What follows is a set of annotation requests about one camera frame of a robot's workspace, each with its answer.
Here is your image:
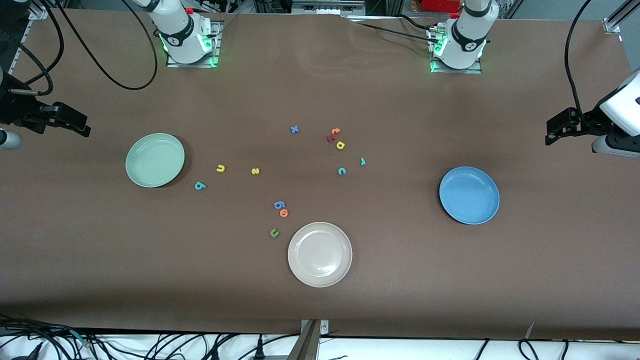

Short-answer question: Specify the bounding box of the pale green plate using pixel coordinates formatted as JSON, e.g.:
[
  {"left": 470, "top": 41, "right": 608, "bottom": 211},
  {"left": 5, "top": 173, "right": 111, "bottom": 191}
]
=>
[{"left": 125, "top": 132, "right": 186, "bottom": 189}]

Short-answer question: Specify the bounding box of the blue plate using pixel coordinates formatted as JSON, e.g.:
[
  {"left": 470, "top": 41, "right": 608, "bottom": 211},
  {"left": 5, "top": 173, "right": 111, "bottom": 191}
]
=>
[{"left": 439, "top": 166, "right": 501, "bottom": 226}]

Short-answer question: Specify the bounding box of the red box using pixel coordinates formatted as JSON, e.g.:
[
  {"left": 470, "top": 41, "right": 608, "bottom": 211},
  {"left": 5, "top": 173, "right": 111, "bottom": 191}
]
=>
[{"left": 421, "top": 0, "right": 463, "bottom": 13}]

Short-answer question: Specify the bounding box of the brown table cover sheet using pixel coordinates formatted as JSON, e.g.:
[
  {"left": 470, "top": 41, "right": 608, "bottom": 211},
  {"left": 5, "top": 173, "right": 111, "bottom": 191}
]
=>
[{"left": 0, "top": 7, "right": 640, "bottom": 342}]

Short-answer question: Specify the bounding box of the beige plate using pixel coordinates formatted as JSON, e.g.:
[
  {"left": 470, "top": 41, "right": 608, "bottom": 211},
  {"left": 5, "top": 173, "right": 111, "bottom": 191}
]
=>
[{"left": 287, "top": 221, "right": 353, "bottom": 288}]

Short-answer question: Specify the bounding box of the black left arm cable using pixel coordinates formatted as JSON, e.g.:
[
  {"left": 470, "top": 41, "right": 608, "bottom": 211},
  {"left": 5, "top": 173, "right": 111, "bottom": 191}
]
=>
[{"left": 564, "top": 0, "right": 601, "bottom": 117}]

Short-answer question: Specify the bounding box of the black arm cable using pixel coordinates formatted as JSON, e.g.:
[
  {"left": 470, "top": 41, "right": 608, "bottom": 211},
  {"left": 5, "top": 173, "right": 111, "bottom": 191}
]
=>
[
  {"left": 0, "top": 0, "right": 159, "bottom": 97},
  {"left": 564, "top": 0, "right": 601, "bottom": 117}
]

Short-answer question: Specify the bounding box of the aluminium frame profile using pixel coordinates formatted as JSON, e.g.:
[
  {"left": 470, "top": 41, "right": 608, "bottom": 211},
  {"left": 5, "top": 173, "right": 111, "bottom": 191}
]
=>
[
  {"left": 27, "top": 0, "right": 51, "bottom": 22},
  {"left": 602, "top": 0, "right": 640, "bottom": 35}
]

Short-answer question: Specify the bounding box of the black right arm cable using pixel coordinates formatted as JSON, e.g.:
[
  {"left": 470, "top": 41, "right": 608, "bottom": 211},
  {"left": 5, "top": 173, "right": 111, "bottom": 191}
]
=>
[{"left": 0, "top": 0, "right": 159, "bottom": 97}]

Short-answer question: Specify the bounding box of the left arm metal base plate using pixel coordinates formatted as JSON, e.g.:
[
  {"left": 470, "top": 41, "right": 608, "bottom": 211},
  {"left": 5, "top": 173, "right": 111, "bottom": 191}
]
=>
[{"left": 429, "top": 25, "right": 483, "bottom": 75}]

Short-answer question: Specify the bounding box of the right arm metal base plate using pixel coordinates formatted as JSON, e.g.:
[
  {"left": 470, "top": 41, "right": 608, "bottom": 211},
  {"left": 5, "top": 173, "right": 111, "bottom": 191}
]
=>
[{"left": 166, "top": 20, "right": 222, "bottom": 69}]

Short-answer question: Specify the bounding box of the teal tipped cable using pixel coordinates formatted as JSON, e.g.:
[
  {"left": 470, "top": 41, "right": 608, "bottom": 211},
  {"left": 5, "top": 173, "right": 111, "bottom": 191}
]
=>
[{"left": 65, "top": 327, "right": 96, "bottom": 348}]

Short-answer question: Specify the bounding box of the black cable connector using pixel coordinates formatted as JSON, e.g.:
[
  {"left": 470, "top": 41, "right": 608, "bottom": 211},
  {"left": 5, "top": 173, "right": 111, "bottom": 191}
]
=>
[{"left": 10, "top": 342, "right": 46, "bottom": 360}]

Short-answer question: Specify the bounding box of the looped black cable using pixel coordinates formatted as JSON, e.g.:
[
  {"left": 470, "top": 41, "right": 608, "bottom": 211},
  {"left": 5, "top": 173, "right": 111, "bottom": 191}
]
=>
[{"left": 517, "top": 339, "right": 543, "bottom": 360}]

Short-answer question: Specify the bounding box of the black cable on table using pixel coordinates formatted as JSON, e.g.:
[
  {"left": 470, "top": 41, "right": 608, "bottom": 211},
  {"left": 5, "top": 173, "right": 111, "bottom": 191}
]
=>
[
  {"left": 397, "top": 14, "right": 443, "bottom": 31},
  {"left": 347, "top": 20, "right": 441, "bottom": 41}
]

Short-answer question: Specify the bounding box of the thin black cable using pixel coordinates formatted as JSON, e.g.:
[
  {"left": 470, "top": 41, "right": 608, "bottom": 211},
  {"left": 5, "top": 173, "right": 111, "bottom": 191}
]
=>
[{"left": 470, "top": 339, "right": 492, "bottom": 360}]

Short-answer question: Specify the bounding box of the grey metal frame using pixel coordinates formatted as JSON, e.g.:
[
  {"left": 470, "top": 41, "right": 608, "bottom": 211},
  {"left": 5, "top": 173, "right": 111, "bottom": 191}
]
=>
[{"left": 252, "top": 0, "right": 401, "bottom": 18}]

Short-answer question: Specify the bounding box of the grey metal bracket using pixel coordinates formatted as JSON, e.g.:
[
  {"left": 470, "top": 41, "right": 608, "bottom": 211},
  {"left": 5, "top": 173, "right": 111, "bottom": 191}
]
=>
[{"left": 287, "top": 319, "right": 331, "bottom": 360}]

